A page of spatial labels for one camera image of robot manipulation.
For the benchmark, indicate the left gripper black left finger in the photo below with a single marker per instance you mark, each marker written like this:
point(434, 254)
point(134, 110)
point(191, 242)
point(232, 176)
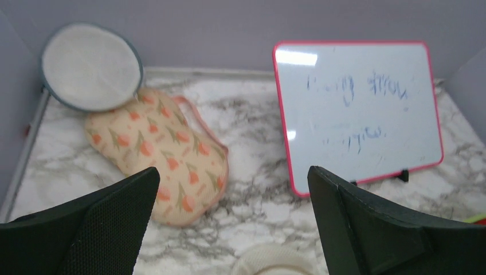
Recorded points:
point(99, 233)

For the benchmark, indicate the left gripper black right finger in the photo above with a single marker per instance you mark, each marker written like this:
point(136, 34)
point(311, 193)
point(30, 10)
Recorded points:
point(363, 233)

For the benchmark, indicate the peach floral bra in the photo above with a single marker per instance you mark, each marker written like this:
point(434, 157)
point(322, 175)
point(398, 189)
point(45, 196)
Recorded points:
point(152, 131)

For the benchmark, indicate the grey rimmed mesh laundry bag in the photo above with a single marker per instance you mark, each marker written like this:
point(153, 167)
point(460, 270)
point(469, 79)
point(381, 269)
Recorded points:
point(90, 68)

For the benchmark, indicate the green plastic tray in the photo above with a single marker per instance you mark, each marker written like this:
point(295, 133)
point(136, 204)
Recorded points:
point(477, 219)

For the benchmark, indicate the pink framed whiteboard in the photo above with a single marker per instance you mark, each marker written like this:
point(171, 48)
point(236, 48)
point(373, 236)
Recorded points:
point(364, 110)

